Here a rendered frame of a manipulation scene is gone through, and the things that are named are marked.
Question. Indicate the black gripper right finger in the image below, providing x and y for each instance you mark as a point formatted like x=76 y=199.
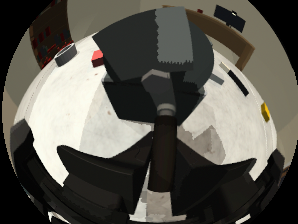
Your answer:
x=197 y=177

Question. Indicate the red rectangular block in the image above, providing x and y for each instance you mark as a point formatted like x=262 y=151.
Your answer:
x=97 y=58

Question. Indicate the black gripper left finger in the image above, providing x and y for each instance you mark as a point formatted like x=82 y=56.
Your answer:
x=122 y=174

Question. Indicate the yellow rectangular block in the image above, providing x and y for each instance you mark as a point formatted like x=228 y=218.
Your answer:
x=265 y=112

